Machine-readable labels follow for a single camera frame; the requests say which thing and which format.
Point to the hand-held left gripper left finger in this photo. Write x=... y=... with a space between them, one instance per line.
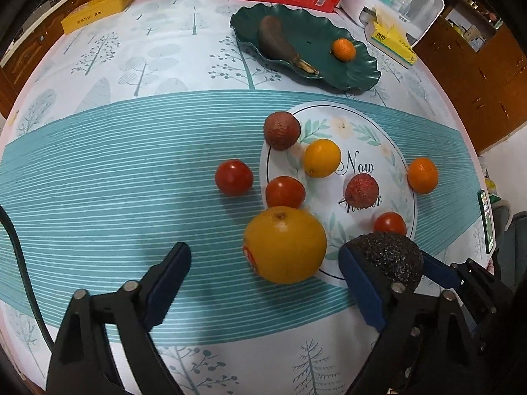
x=162 y=292

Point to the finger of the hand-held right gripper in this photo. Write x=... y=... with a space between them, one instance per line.
x=442 y=273

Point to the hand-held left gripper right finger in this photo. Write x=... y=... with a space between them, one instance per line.
x=364 y=292

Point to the dark avocado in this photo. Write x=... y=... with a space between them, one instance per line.
x=391 y=255

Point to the red tomato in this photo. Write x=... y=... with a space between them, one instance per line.
x=390 y=223
x=285 y=192
x=234 y=177

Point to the large orange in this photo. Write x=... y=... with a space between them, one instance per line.
x=284 y=245

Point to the small mandarin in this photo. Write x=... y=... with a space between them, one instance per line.
x=343 y=49
x=423 y=175

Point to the bright red lychee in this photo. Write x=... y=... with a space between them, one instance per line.
x=361 y=189

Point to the small yellow orange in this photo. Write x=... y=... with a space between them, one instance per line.
x=322 y=158

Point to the white floral plate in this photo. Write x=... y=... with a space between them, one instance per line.
x=370 y=148

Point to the dark red lychee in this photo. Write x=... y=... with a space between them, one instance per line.
x=282 y=131

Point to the green leaf-shaped plate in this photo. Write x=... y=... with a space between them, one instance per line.
x=321 y=28

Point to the smartphone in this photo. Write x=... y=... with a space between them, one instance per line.
x=486 y=222

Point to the tree print tablecloth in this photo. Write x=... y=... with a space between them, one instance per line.
x=123 y=173

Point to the wooden cabinet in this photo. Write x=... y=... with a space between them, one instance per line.
x=486 y=90
x=37 y=45

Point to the yellow tissue box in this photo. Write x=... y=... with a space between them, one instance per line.
x=391 y=39

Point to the overripe brown banana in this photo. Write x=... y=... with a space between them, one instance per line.
x=274 y=39

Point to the yellow cardboard box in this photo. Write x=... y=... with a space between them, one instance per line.
x=94 y=10

